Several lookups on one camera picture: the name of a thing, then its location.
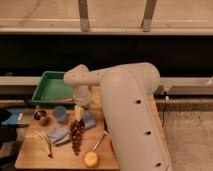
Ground blue sponge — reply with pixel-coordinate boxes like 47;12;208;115
83;110;96;129

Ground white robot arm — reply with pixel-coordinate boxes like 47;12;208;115
64;62;172;171

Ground blue plastic cup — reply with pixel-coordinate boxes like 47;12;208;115
53;106;67;123

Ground metal cup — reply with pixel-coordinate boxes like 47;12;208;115
34;110;49;126

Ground bunch of red grapes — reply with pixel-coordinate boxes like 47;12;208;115
70;120;84;155

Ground green plastic tray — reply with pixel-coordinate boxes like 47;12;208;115
32;71;75;108

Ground blue folded cloth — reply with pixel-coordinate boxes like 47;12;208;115
47;125;70;145

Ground yellow smiley ball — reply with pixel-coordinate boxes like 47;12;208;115
83;151;99;168

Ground blue object on shelf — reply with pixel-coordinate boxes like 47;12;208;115
2;108;23;126

